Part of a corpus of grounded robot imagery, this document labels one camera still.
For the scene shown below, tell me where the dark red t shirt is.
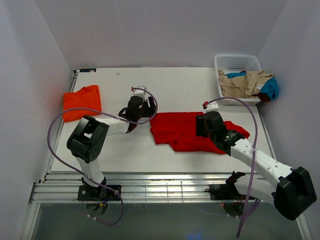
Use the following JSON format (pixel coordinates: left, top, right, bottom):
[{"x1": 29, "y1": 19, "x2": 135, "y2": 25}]
[{"x1": 257, "y1": 92, "x2": 271, "y2": 103}]

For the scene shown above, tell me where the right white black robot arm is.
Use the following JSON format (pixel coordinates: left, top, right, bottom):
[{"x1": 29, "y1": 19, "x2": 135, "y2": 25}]
[{"x1": 195, "y1": 111, "x2": 317, "y2": 220}]

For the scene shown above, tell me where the blue t shirt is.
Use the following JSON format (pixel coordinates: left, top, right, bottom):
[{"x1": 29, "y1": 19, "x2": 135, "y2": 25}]
[{"x1": 260, "y1": 77, "x2": 279, "y2": 101}]

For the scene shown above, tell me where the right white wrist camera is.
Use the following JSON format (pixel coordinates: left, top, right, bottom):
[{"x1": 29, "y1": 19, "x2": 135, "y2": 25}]
[{"x1": 202, "y1": 101, "x2": 219, "y2": 114}]

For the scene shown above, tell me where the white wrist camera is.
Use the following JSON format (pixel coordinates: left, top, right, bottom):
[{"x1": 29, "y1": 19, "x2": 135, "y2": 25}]
[
  {"x1": 202, "y1": 101, "x2": 219, "y2": 114},
  {"x1": 131, "y1": 85, "x2": 147, "y2": 101}
]

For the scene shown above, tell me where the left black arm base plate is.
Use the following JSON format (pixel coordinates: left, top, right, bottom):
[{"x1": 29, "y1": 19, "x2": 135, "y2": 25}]
[{"x1": 76, "y1": 185, "x2": 120, "y2": 202}]

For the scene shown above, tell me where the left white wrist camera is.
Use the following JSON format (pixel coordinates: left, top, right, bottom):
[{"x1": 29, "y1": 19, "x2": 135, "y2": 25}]
[{"x1": 131, "y1": 85, "x2": 147, "y2": 101}]

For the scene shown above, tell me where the beige t shirt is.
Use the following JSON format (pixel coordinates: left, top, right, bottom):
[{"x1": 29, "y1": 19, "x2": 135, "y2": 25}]
[{"x1": 218, "y1": 70, "x2": 274, "y2": 99}]

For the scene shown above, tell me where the white plastic laundry basket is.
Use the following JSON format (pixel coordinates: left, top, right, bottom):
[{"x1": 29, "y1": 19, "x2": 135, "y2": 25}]
[{"x1": 214, "y1": 53, "x2": 262, "y2": 97}]

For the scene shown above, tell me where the folded orange t shirt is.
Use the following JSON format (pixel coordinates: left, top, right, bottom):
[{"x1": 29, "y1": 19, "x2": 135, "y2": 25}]
[{"x1": 62, "y1": 85, "x2": 102, "y2": 123}]

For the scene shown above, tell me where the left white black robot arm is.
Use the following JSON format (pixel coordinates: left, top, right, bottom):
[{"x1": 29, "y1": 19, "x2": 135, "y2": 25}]
[{"x1": 66, "y1": 95, "x2": 157, "y2": 201}]

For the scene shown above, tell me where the blue label sticker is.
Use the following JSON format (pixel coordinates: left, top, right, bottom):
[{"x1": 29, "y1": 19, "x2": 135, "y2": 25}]
[{"x1": 79, "y1": 68, "x2": 97, "y2": 73}]

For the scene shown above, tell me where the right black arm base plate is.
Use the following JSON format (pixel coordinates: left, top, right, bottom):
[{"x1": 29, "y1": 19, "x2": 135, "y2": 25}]
[{"x1": 204, "y1": 184, "x2": 246, "y2": 201}]

